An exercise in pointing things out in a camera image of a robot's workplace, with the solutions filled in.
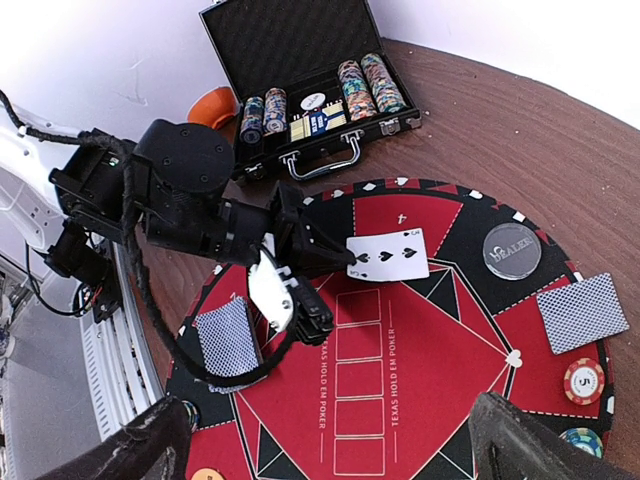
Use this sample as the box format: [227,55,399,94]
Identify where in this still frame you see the orange big blind button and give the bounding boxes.
[191,468,224,480]

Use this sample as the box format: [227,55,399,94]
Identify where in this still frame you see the white dealer button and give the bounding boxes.
[300,92,326,111]

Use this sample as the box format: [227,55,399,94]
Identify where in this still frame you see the blue texas holdem card box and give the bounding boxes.
[289,101,347,142]

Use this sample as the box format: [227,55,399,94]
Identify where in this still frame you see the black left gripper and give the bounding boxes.
[48,118,357,346]

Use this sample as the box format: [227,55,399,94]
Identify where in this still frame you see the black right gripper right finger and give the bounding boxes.
[469,392,635,479]

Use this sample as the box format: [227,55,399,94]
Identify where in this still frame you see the middle row poker chips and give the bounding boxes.
[263,87,287,134]

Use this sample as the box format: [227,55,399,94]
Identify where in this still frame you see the black poker chip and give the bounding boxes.
[182,400,200,433]

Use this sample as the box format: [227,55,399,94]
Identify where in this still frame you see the top row poker chips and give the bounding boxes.
[337,52,408,121]

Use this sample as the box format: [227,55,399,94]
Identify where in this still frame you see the grey playing card deck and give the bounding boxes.
[195,297,263,377]

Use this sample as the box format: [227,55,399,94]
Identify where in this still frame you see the aluminium front rail frame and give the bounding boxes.
[1,241,164,479]

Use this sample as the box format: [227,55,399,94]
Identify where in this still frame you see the three of spades card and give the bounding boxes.
[346,228,430,282]

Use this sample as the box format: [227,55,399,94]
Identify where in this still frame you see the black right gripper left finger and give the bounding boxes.
[41,396,192,479]

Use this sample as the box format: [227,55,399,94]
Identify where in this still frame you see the black poker chip case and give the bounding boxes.
[200,1,421,181]

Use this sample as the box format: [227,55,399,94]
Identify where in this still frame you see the row poker chips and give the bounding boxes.
[239,96,264,145]
[337,52,408,121]
[263,87,287,134]

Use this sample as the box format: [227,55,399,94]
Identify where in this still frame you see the bottom row poker chips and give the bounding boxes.
[239,96,264,145]

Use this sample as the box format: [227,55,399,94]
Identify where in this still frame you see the round red black poker mat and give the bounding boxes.
[167,178,615,479]

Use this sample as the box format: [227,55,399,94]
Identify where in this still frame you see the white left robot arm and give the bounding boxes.
[1,99,355,293]

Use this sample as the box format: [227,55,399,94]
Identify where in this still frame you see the red five poker chip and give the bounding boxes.
[563,357,605,406]

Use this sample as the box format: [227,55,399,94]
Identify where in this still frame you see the orange plastic bowl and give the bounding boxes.
[187,86,238,130]

